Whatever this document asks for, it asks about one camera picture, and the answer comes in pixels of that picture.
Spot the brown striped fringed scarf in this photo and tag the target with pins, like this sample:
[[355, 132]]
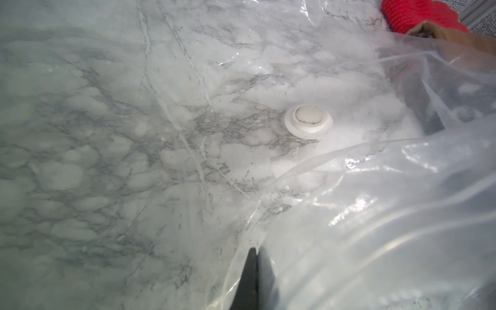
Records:
[[431, 30]]

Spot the white vacuum bag valve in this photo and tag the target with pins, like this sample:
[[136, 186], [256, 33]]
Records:
[[308, 121]]

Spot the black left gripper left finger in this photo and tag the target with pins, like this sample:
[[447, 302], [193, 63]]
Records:
[[246, 297]]

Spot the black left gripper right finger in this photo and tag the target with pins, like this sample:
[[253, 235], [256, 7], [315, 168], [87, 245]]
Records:
[[268, 293]]

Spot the clear plastic vacuum bag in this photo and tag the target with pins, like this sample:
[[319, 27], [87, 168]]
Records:
[[144, 152]]

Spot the red knitted scarf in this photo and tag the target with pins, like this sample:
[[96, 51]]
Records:
[[403, 15]]

